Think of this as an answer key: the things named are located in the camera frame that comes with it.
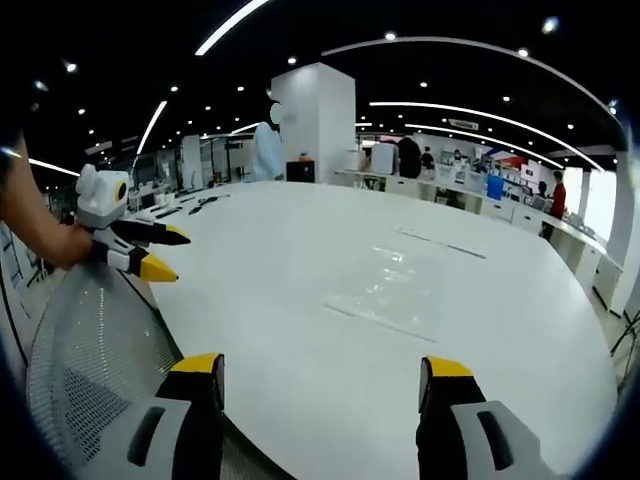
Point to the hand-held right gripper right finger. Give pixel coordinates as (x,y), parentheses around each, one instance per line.
(450,395)

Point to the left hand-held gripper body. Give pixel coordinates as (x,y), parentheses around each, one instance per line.
(102,197)

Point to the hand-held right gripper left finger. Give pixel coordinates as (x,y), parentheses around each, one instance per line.
(192,395)

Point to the large clear food packaging bag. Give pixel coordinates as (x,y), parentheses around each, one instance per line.
(387,295)

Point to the narrow clear food packaging bag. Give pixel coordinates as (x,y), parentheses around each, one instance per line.
(440,242)

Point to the person's left hand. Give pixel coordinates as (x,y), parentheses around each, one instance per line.
(75,247)

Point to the black tool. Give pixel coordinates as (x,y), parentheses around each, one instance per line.
(207,202)

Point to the grey mesh chair back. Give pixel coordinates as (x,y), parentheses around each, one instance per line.
(95,350)

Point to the black box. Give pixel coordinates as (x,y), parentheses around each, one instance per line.
(300,171)

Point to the black stand legs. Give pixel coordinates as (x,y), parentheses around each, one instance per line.
(627,335)

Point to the white square pillar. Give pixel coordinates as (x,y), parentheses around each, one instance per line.
(320,120)

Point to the blue container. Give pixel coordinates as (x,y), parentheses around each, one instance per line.
(494,187)

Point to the white appliance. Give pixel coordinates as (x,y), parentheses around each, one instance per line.
(385,159)

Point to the ceiling air vent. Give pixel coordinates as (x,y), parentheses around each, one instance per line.
(463,123)

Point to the curved ceiling light strip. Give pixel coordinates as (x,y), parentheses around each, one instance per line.
(470,47)

